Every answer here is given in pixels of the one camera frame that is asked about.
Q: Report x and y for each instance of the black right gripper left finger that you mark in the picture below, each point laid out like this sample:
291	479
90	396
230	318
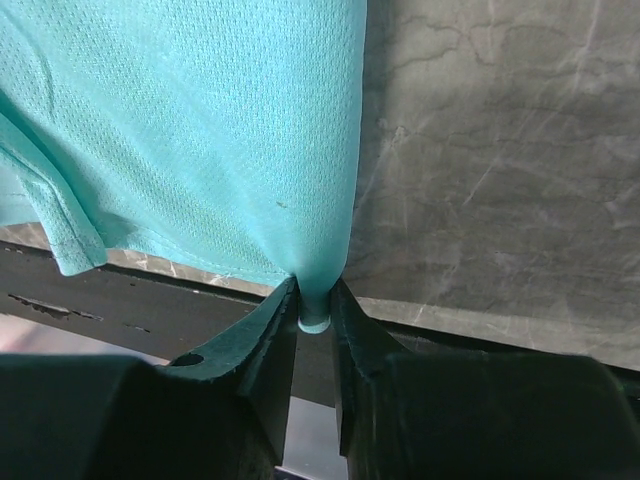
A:
219	411

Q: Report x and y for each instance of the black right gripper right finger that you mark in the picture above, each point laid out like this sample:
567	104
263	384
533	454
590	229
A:
469	414

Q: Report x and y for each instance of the turquoise t-shirt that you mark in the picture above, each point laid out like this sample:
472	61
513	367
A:
221	135

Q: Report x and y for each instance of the black mounting beam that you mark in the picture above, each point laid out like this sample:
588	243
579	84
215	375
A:
166	317

